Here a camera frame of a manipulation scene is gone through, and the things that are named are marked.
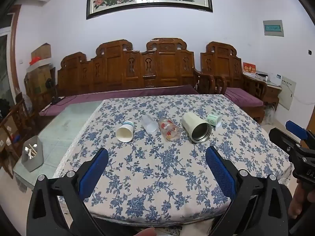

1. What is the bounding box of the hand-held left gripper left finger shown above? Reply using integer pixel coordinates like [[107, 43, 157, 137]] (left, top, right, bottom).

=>
[[27, 147, 109, 236]]

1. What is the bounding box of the glass cup red print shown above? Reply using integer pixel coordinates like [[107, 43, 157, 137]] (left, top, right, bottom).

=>
[[158, 117, 182, 142]]

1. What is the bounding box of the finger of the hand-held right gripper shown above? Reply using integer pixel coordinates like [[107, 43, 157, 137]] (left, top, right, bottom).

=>
[[285, 120, 309, 140], [268, 127, 306, 154]]

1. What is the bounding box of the purple sofa cushion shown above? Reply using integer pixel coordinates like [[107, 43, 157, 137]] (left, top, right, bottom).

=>
[[39, 85, 200, 117]]

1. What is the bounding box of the wall display panel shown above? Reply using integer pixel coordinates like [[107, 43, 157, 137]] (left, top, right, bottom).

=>
[[263, 19, 284, 37]]

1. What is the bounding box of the large cardboard box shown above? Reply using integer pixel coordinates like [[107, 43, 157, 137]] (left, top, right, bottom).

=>
[[24, 67, 56, 97]]

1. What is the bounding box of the grey bin with sticks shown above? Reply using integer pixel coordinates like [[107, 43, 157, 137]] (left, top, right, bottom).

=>
[[21, 135, 44, 172]]

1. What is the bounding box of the clear plastic cup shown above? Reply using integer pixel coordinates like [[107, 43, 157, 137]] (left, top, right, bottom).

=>
[[141, 115, 158, 133]]

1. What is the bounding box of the carved wooden sofa bench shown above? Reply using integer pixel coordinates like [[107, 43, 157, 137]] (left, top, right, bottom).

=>
[[57, 38, 201, 98]]

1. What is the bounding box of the grey-green low table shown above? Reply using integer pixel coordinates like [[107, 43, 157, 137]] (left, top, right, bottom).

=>
[[12, 100, 105, 193]]

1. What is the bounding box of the carved wooden armchair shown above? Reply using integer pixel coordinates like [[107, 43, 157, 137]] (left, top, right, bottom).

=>
[[194, 41, 280, 124]]

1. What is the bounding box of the red gift box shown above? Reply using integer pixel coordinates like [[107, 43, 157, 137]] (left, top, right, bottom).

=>
[[243, 62, 257, 74]]

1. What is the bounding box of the blue floral tablecloth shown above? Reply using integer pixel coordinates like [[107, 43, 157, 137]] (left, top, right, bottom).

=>
[[53, 94, 295, 221]]

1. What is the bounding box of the person's left hand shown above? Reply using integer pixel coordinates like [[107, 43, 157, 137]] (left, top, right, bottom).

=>
[[120, 227, 157, 236]]

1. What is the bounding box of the white box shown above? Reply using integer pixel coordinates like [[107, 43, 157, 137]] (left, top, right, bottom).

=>
[[268, 73, 283, 86]]

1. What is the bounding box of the small cardboard box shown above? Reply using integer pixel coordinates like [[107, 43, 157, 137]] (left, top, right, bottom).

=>
[[31, 43, 52, 65]]

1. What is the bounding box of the white paper cup blue stripe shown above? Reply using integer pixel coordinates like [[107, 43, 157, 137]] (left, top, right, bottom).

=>
[[116, 120, 134, 143]]

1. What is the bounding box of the white electrical wall cabinet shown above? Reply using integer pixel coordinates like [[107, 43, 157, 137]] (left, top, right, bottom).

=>
[[281, 76, 297, 110]]

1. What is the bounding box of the cream steel cup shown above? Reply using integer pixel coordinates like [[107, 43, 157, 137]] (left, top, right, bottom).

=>
[[182, 112, 212, 144]]

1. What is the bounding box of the small green print cup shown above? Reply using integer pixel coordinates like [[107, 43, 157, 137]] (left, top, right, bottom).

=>
[[206, 114, 221, 127]]

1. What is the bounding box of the person's right hand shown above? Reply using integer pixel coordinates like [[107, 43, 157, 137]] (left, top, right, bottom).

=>
[[288, 184, 309, 220]]

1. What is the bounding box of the wooden side table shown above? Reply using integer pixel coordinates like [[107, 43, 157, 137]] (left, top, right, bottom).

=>
[[242, 75, 282, 112]]

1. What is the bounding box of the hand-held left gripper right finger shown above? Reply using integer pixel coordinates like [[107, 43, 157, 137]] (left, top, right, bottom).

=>
[[205, 146, 294, 236]]

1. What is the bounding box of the purple armchair cushion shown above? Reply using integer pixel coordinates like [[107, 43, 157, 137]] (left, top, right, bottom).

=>
[[224, 87, 264, 107]]

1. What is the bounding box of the wooden chair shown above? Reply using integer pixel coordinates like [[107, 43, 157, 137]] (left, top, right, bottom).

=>
[[0, 98, 33, 179]]

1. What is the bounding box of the clear plastic bag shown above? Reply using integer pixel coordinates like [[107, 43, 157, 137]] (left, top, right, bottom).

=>
[[263, 103, 277, 125]]

